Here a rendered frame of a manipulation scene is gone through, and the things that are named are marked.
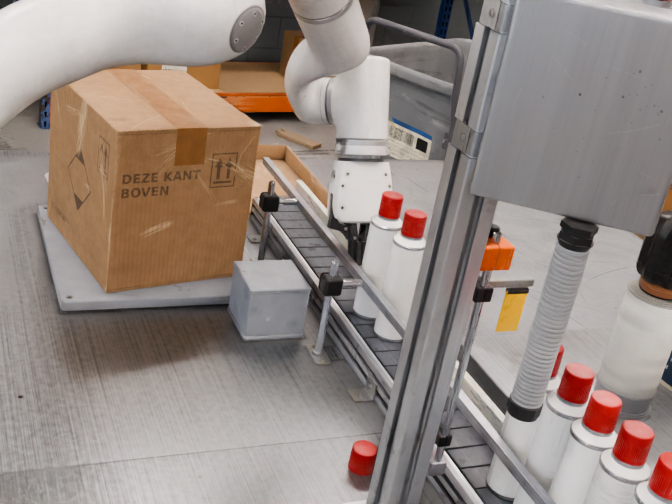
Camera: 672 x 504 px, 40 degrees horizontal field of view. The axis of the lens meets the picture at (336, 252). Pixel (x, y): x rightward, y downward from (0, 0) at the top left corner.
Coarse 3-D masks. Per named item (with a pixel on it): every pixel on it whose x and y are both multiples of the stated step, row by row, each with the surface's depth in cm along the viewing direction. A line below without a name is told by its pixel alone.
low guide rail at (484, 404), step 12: (300, 180) 185; (300, 192) 183; (312, 204) 177; (324, 216) 172; (468, 384) 127; (468, 396) 127; (480, 396) 124; (480, 408) 124; (492, 408) 122; (492, 420) 121
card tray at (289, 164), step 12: (264, 156) 216; (276, 156) 217; (288, 156) 215; (264, 168) 211; (288, 168) 213; (300, 168) 208; (264, 180) 204; (288, 180) 206; (312, 180) 202; (252, 192) 197; (276, 192) 199; (312, 192) 202; (324, 192) 196; (324, 204) 196
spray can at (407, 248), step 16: (416, 224) 133; (400, 240) 134; (416, 240) 134; (400, 256) 134; (416, 256) 134; (400, 272) 135; (416, 272) 135; (384, 288) 138; (400, 288) 136; (400, 304) 137; (384, 320) 139; (384, 336) 140; (400, 336) 140
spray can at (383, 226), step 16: (384, 192) 139; (384, 208) 138; (400, 208) 139; (384, 224) 138; (400, 224) 140; (368, 240) 141; (384, 240) 139; (368, 256) 141; (384, 256) 140; (368, 272) 142; (384, 272) 142; (368, 304) 144
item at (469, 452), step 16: (288, 208) 180; (288, 224) 173; (304, 224) 174; (304, 240) 168; (320, 240) 169; (304, 256) 162; (320, 256) 163; (336, 256) 164; (320, 272) 157; (352, 288) 154; (352, 304) 149; (352, 320) 144; (368, 320) 145; (368, 336) 140; (384, 352) 137; (400, 352) 138; (384, 368) 135; (448, 400) 128; (464, 416) 125; (464, 432) 122; (448, 448) 118; (464, 448) 119; (480, 448) 119; (464, 464) 116; (480, 464) 116; (480, 480) 113; (480, 496) 111; (496, 496) 111
